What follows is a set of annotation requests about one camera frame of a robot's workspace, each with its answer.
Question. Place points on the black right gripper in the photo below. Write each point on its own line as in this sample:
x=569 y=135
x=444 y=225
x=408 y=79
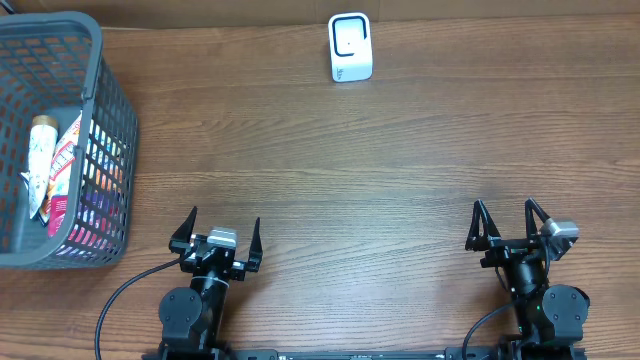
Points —
x=502 y=247

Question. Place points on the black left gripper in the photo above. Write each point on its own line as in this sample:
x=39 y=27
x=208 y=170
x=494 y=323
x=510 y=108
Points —
x=180 y=242

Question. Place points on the red purple tissue pack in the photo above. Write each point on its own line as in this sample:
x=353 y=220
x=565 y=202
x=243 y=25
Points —
x=57 y=214

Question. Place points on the cream snack bag blue edges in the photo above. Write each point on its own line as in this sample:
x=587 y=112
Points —
x=61 y=166

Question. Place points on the white tube with gold cap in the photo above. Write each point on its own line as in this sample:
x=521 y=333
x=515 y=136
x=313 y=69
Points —
x=42 y=143

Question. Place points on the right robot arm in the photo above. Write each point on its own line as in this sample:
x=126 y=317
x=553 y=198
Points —
x=550 y=318

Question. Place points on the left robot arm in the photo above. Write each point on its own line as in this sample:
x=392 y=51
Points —
x=191 y=316

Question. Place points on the orange item in basket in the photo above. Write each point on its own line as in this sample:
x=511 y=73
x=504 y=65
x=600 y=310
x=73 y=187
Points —
x=104 y=164

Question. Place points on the white barcode scanner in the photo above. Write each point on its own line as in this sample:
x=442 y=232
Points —
x=350 y=47

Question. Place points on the grey plastic shopping basket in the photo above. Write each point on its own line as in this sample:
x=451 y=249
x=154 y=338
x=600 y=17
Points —
x=52 y=64

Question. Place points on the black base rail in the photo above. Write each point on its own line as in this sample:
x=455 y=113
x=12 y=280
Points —
x=449 y=353

